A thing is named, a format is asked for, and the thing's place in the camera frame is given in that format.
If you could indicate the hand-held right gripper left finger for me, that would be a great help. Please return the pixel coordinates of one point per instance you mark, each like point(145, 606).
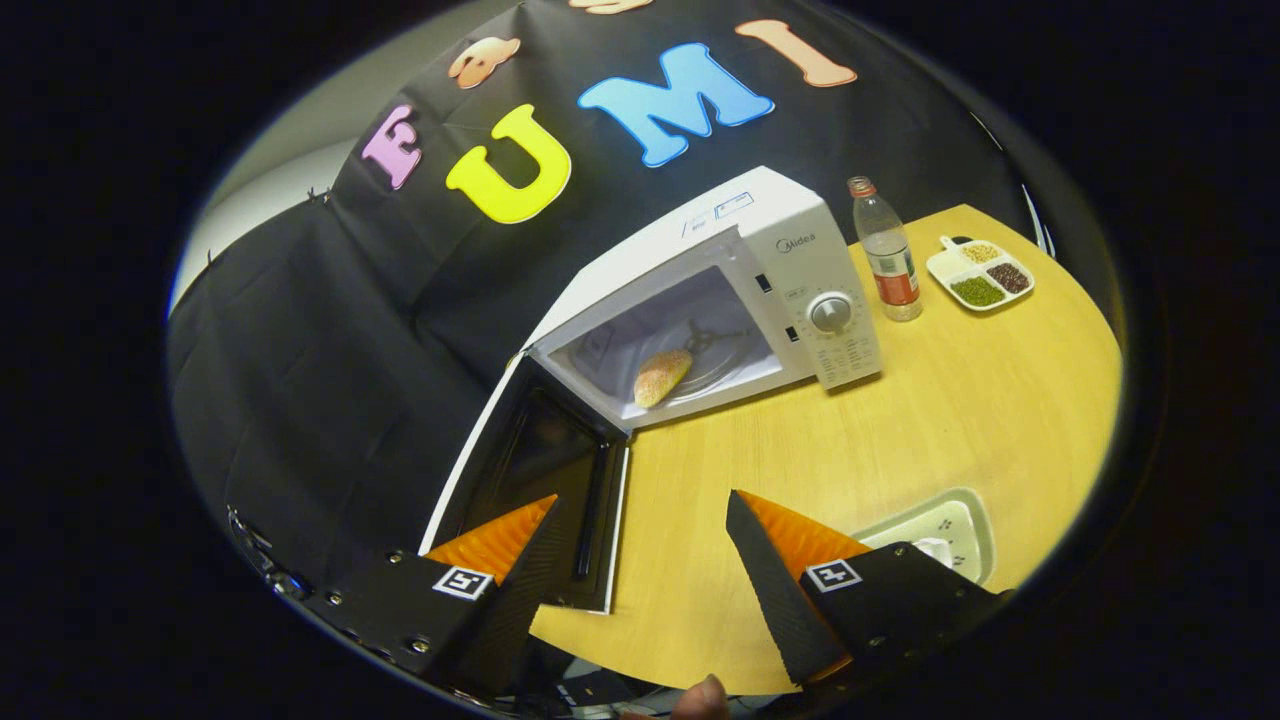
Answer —
point(525, 590)

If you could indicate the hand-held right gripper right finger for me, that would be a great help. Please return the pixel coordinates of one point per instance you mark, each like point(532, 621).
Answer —
point(770, 590)

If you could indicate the round bread bun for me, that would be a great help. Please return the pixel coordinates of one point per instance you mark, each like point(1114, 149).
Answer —
point(662, 377)

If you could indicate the white microwave oven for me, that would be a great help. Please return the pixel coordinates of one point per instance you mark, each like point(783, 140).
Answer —
point(800, 260)

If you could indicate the pale green tray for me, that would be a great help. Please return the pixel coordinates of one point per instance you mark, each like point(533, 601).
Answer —
point(960, 520)

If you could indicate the clear bottle with red label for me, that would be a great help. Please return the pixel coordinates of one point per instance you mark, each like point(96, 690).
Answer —
point(890, 270)

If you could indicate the white divided plate with beans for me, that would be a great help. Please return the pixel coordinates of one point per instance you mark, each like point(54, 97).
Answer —
point(980, 275)

